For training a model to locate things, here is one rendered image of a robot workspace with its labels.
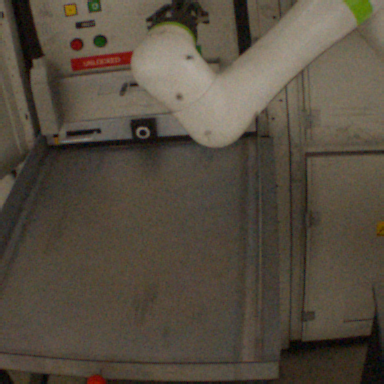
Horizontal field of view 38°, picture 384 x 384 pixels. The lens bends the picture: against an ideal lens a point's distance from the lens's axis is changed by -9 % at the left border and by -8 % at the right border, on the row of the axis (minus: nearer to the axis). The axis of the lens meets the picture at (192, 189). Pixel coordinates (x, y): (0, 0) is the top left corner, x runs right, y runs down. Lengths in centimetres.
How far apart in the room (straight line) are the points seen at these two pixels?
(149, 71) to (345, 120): 64
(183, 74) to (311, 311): 111
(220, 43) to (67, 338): 74
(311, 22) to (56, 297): 69
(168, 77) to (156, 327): 42
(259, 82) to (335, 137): 51
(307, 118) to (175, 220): 41
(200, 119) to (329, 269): 88
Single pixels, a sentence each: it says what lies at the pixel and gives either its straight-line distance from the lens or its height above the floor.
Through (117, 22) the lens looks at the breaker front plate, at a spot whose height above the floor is 118.
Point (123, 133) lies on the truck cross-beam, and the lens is 149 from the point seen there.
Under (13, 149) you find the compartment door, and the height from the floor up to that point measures 87.
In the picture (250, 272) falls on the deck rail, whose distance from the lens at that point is 109.
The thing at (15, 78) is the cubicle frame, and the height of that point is 108.
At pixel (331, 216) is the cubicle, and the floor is 61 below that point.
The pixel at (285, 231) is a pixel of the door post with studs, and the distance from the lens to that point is 165.
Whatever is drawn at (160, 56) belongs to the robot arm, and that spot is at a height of 126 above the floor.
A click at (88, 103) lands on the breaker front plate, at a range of 148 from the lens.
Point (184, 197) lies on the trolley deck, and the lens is 129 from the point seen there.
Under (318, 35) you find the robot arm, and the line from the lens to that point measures 101.
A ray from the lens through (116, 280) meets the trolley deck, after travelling 113.
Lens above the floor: 161
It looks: 36 degrees down
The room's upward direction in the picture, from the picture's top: 8 degrees counter-clockwise
